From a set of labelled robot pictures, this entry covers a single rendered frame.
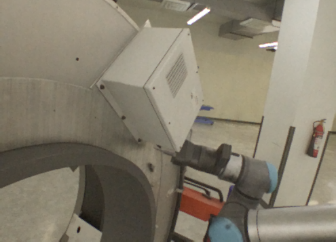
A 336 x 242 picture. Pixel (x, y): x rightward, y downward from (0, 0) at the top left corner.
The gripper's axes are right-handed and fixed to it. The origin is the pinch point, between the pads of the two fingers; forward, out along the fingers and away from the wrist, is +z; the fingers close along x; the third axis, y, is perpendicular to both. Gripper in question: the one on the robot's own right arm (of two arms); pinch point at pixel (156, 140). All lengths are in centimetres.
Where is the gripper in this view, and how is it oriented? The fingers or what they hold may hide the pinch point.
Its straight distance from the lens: 62.9
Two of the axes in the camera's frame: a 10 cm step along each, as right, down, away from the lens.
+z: -9.6, -2.9, 0.1
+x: 2.5, -8.1, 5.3
